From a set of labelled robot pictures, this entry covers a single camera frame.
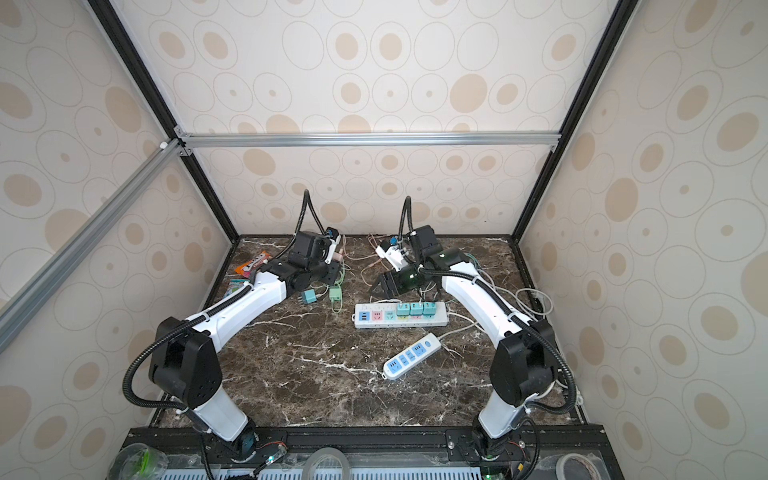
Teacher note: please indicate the short blue power strip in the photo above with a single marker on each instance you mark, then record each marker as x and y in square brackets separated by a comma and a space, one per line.
[410, 357]

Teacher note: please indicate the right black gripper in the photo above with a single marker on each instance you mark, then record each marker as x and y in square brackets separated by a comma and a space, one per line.
[385, 279]

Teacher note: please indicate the silver aluminium rail back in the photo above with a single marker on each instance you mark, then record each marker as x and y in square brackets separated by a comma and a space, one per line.
[371, 139]

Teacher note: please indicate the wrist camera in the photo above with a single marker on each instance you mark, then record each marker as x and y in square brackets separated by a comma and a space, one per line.
[332, 241]
[391, 251]

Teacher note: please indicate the long multicolour power strip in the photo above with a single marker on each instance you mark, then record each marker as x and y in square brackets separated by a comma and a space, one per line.
[383, 315]

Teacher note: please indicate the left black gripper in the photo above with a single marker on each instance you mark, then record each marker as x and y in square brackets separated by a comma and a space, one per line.
[333, 274]

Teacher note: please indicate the clear plastic cup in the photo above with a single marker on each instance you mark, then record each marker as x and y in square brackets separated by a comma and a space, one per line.
[138, 461]

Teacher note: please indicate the silver aluminium rail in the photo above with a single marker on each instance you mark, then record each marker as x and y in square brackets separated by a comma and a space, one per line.
[371, 139]
[25, 305]

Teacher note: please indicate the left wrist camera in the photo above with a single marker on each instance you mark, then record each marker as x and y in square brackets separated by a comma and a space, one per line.
[332, 241]

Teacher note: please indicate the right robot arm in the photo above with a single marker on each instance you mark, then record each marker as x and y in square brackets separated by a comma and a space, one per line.
[527, 372]

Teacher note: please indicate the orange candy bag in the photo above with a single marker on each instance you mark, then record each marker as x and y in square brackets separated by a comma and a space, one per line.
[247, 269]

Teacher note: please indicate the silver aluminium rail left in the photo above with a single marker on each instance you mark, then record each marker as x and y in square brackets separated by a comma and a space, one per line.
[25, 305]

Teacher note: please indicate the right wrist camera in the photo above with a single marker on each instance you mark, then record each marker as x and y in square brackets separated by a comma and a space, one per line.
[391, 251]

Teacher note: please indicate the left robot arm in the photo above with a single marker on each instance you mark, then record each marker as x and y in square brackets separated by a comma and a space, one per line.
[181, 369]

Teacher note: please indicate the light green charger cube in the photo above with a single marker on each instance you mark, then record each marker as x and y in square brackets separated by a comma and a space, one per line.
[336, 298]

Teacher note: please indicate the tape roll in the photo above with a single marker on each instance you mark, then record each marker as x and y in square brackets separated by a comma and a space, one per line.
[574, 466]

